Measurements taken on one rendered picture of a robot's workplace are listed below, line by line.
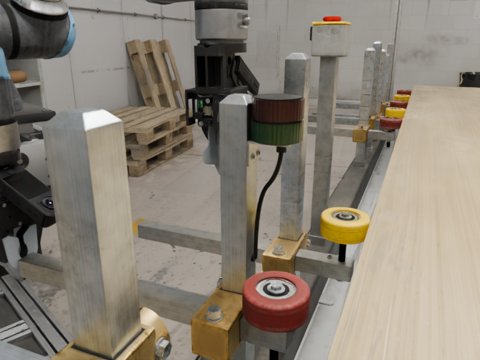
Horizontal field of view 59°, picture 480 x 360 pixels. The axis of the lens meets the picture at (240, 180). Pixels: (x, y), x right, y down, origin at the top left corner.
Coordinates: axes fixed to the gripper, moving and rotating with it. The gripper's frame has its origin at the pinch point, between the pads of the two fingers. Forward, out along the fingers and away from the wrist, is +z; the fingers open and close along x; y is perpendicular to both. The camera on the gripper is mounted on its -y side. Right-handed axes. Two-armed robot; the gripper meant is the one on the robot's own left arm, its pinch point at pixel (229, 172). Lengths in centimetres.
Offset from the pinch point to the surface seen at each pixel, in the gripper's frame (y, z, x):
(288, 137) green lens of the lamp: 16.3, -10.3, 14.5
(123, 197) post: 38.1, -10.0, 9.5
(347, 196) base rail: -72, 28, 9
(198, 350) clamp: 23.0, 15.2, 6.2
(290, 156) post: -9.2, -1.1, 7.5
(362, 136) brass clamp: -102, 13, 9
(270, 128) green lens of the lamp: 17.1, -11.2, 12.7
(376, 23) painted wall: -752, -53, -61
